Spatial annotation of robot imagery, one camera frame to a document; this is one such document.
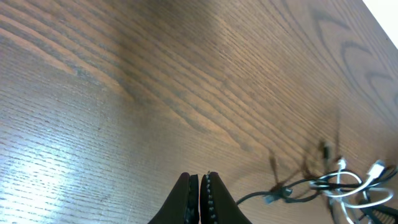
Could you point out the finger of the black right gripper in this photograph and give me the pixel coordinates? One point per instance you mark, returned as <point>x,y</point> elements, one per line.
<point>379,214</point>

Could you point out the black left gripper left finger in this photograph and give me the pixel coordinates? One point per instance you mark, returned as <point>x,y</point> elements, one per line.
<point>181,205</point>

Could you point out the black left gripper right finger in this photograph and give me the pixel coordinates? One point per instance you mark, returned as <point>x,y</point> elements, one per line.
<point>216,203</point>

